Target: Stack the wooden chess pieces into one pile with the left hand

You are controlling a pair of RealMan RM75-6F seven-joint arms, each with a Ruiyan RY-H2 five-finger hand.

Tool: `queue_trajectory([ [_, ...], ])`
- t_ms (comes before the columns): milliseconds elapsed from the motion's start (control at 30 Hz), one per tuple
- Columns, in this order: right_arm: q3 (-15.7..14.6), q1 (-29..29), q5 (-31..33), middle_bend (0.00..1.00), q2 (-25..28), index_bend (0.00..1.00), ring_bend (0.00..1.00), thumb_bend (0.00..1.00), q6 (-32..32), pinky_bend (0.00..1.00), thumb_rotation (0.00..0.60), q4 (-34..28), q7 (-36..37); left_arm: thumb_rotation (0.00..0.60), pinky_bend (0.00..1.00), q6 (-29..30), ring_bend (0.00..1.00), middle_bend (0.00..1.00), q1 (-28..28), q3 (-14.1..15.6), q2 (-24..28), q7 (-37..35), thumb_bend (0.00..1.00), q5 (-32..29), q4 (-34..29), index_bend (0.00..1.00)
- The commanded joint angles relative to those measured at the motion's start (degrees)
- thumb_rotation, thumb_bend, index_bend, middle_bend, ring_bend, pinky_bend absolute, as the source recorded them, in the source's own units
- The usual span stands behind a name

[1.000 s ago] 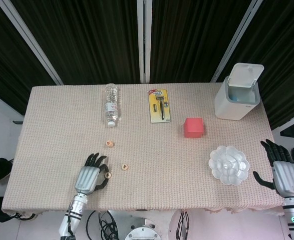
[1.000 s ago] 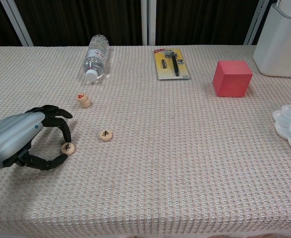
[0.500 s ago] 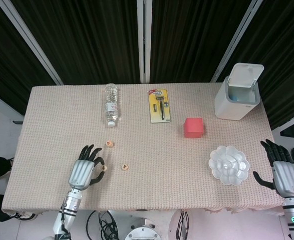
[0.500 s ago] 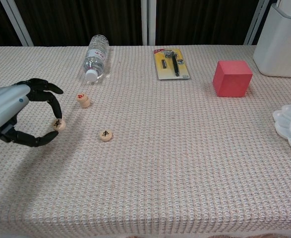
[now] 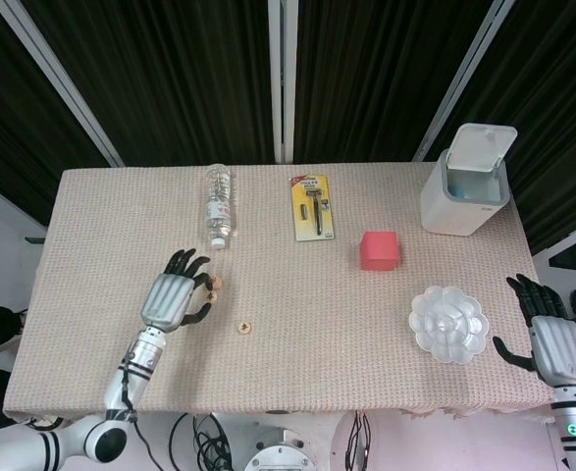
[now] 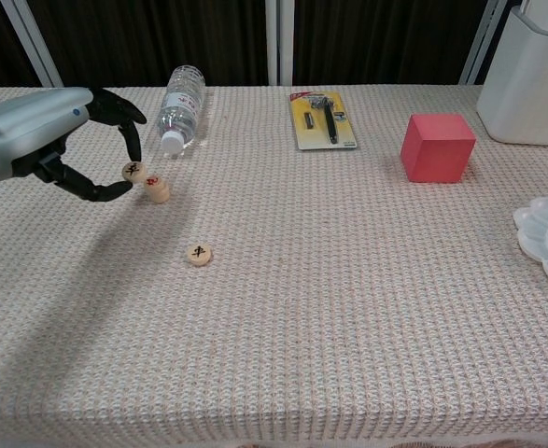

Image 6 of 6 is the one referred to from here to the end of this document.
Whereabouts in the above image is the yellow razor blister pack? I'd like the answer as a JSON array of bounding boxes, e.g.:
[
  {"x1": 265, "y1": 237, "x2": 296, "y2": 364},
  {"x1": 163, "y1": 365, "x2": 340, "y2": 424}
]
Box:
[{"x1": 288, "y1": 90, "x2": 359, "y2": 151}]

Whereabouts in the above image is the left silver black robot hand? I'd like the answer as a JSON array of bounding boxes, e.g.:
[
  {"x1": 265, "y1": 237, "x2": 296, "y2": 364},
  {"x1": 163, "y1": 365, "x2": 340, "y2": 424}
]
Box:
[{"x1": 0, "y1": 86, "x2": 148, "y2": 203}]

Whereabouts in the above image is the beige woven tablecloth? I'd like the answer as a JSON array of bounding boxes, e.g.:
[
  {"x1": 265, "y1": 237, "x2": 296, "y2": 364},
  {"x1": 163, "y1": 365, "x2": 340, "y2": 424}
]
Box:
[{"x1": 0, "y1": 83, "x2": 548, "y2": 448}]

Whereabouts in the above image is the wooden chess piece black character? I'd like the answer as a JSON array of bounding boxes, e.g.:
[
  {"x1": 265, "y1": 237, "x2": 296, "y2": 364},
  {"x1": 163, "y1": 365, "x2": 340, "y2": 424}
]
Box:
[
  {"x1": 186, "y1": 243, "x2": 213, "y2": 268},
  {"x1": 121, "y1": 161, "x2": 148, "y2": 184}
]

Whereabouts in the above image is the red cube block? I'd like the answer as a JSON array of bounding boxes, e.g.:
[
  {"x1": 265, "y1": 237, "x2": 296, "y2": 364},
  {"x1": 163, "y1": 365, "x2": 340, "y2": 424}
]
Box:
[{"x1": 399, "y1": 113, "x2": 477, "y2": 184}]

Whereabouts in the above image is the clear plastic water bottle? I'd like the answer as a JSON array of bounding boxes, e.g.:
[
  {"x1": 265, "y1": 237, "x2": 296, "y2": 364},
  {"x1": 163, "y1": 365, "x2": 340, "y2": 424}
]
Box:
[{"x1": 154, "y1": 64, "x2": 207, "y2": 158}]

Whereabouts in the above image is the white flip-lid trash bin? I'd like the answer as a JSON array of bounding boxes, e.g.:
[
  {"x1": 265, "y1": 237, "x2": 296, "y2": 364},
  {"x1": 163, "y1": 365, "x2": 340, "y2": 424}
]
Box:
[{"x1": 476, "y1": 0, "x2": 548, "y2": 147}]

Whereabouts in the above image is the white metal frame post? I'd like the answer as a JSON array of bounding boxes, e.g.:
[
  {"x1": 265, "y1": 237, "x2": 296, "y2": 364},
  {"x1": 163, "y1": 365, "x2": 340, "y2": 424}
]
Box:
[
  {"x1": 263, "y1": 0, "x2": 295, "y2": 87},
  {"x1": 458, "y1": 0, "x2": 509, "y2": 86},
  {"x1": 0, "y1": 0, "x2": 64, "y2": 89}
]

